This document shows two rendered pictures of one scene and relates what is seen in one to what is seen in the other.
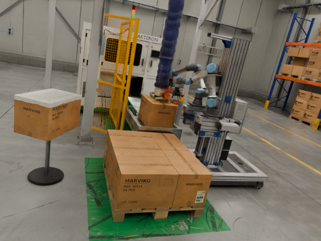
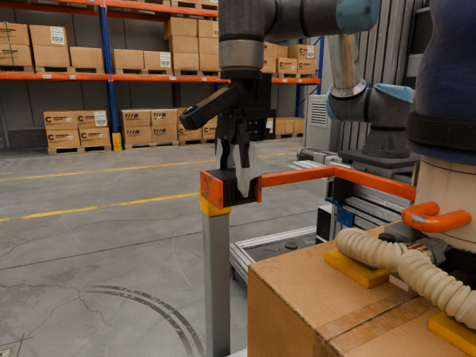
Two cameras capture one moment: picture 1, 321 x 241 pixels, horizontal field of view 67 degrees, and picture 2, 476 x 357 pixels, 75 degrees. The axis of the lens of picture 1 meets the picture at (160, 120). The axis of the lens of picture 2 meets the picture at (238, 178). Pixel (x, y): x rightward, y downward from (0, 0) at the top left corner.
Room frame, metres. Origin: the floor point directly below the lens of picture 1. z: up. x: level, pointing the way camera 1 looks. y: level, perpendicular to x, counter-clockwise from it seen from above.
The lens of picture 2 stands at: (4.23, 0.51, 1.24)
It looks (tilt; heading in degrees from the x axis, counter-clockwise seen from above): 15 degrees down; 265
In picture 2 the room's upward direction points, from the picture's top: straight up
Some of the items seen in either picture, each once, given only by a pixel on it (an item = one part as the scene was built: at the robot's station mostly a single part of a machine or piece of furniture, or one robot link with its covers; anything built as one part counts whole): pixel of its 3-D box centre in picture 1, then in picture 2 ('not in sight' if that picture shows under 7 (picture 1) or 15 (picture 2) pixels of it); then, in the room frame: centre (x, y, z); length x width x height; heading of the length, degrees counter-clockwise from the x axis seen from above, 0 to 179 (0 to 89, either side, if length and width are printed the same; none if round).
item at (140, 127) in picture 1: (160, 129); not in sight; (3.50, -0.03, 0.58); 0.70 x 0.03 x 0.06; 111
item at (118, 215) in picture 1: (147, 182); not in sight; (2.79, 0.01, 0.07); 1.20 x 1.00 x 0.14; 21
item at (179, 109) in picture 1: (176, 124); (217, 341); (4.22, -0.29, 0.50); 0.07 x 0.07 x 1.00; 21
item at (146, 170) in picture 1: (151, 163); not in sight; (2.79, 0.01, 0.34); 1.20 x 1.00 x 0.40; 21
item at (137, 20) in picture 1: (109, 80); not in sight; (4.18, 1.00, 1.05); 0.87 x 0.10 x 2.10; 73
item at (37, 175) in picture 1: (47, 153); not in sight; (2.60, 1.23, 0.31); 0.40 x 0.40 x 0.62
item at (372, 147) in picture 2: (197, 101); (387, 139); (3.63, -0.49, 1.09); 0.15 x 0.15 x 0.10
